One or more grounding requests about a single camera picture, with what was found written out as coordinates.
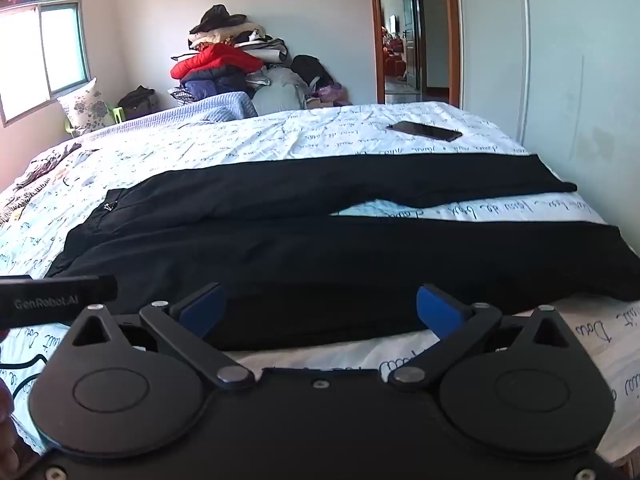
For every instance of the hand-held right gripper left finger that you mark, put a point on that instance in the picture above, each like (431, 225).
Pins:
(202, 312)

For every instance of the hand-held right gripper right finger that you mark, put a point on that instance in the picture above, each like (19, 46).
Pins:
(440, 312)

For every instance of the black pants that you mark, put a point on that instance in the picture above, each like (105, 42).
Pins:
(300, 260)

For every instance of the person's left hand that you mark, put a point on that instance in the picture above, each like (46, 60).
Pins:
(5, 425)

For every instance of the patterned floral blanket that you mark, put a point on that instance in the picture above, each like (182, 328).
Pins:
(30, 180)

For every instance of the grey remote control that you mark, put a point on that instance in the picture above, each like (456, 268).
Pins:
(425, 131)

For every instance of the floral pillow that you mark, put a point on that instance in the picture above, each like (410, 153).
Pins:
(85, 107)

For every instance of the green plastic stool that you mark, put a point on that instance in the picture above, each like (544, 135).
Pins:
(116, 114)

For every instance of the white script-printed bed quilt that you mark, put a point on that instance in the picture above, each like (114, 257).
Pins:
(300, 135)

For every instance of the blue knit blanket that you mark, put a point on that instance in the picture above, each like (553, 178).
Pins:
(210, 107)

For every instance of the black bag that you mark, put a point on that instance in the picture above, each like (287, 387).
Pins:
(137, 102)

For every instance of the checkered cloth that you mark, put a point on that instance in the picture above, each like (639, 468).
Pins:
(179, 95)

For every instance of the navy puffer jacket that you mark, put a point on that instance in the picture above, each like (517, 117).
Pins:
(210, 85)

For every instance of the grey garment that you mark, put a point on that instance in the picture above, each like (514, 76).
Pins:
(280, 92)

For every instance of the purple bag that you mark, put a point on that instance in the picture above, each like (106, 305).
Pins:
(331, 95)

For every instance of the green-framed window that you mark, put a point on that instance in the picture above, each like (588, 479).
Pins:
(45, 55)

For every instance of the red puffer jacket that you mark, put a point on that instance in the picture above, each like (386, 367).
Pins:
(215, 60)

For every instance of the black backpack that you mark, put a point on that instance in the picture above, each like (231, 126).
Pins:
(310, 70)

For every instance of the black and white bedding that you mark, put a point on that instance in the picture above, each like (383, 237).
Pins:
(267, 50)

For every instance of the cream folded garments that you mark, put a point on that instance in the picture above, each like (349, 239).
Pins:
(215, 37)

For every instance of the white wardrobe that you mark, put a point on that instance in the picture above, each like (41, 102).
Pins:
(560, 60)

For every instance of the teal door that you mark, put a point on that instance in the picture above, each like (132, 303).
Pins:
(412, 25)

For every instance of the black garment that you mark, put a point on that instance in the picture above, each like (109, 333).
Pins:
(217, 17)

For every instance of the wooden door frame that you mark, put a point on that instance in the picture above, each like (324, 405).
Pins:
(372, 35)

